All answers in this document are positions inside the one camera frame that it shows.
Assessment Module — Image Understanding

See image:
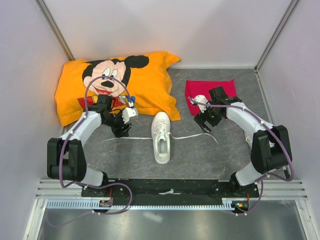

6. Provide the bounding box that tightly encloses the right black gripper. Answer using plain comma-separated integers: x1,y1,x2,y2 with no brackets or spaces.
193,100,223,134

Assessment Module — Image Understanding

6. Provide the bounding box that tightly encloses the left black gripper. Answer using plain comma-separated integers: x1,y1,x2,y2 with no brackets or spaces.
102,108,132,138

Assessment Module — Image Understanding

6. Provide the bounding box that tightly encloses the white sneaker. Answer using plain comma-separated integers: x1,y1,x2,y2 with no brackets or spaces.
102,111,219,165
244,131,253,149

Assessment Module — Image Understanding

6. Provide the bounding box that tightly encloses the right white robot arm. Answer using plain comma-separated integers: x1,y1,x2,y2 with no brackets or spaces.
189,86,293,197

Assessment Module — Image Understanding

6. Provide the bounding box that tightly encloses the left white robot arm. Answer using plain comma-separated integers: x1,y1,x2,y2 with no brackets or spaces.
47,94,138,197

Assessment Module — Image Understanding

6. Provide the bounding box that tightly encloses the red folded cloth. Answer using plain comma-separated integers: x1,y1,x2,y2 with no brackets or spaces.
184,79,237,116

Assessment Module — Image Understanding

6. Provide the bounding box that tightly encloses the orange Mickey Mouse pillow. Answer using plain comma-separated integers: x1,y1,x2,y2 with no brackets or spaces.
55,51,181,126

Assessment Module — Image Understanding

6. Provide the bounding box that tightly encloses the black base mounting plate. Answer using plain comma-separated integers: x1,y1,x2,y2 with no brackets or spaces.
81,177,260,206

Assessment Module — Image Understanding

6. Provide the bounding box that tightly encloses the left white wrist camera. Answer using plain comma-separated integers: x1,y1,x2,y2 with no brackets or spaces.
122,107,139,125

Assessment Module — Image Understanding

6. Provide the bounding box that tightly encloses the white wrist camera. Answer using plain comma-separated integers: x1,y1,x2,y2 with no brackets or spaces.
193,95,208,113
122,107,139,125

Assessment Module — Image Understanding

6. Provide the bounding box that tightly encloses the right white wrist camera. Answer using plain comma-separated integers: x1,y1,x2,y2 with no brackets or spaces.
193,95,208,113

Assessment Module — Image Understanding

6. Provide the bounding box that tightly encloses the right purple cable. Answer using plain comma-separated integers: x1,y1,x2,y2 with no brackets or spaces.
187,96,295,216

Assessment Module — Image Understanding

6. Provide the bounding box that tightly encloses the purple cable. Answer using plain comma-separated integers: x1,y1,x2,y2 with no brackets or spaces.
187,96,295,216
56,76,135,227

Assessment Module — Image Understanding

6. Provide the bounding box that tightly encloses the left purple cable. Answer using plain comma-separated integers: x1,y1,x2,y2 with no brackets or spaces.
56,76,135,227

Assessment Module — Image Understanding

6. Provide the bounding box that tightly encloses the grey slotted cable duct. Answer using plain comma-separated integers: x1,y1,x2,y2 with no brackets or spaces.
46,198,237,210

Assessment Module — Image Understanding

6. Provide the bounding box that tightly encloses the aluminium rail frame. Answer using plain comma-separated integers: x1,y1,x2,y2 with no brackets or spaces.
20,179,319,240

